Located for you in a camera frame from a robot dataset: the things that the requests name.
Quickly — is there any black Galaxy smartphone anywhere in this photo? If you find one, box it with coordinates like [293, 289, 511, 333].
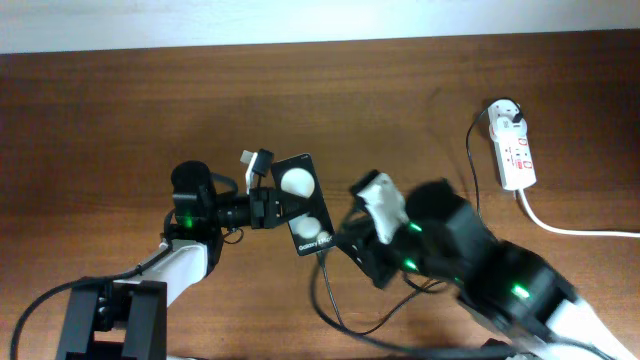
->
[271, 153, 335, 256]

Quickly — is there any black USB charging cable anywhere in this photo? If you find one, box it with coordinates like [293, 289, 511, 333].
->
[309, 98, 525, 337]

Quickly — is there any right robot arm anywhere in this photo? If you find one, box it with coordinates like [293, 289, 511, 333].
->
[337, 173, 633, 359]

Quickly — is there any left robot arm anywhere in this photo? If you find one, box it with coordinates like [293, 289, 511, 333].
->
[55, 160, 307, 360]

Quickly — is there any white USB charger plug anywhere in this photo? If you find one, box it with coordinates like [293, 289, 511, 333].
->
[488, 99, 527, 141]

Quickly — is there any white power strip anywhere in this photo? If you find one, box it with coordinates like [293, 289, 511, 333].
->
[489, 118, 537, 191]

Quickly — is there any black right camera cable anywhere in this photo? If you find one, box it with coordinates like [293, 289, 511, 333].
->
[308, 259, 616, 360]

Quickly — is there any white power strip cord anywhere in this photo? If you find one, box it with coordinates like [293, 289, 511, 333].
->
[514, 188, 640, 239]

